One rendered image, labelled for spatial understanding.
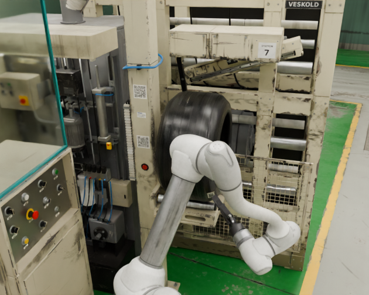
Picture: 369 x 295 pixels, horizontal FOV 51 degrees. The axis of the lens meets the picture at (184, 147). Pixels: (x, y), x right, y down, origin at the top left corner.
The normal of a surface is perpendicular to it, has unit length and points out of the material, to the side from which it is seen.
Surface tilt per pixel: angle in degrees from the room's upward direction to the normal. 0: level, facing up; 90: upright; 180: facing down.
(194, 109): 26
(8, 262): 90
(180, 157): 64
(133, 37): 90
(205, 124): 44
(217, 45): 90
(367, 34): 90
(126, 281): 55
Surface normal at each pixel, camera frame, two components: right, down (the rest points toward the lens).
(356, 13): -0.45, 0.39
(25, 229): 0.96, 0.11
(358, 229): -0.01, -0.90
